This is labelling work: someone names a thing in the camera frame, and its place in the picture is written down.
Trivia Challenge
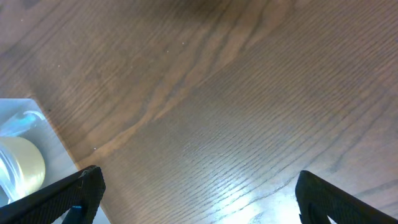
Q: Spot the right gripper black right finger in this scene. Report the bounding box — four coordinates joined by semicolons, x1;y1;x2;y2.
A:
295;170;397;224

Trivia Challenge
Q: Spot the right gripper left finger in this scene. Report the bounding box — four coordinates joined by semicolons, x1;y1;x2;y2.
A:
1;166;106;224

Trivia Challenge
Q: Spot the yellow plastic bowl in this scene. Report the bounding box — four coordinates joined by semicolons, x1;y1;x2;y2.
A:
1;137;45;207

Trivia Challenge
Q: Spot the clear plastic storage container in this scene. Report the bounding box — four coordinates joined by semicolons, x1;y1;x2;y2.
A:
1;98;109;224

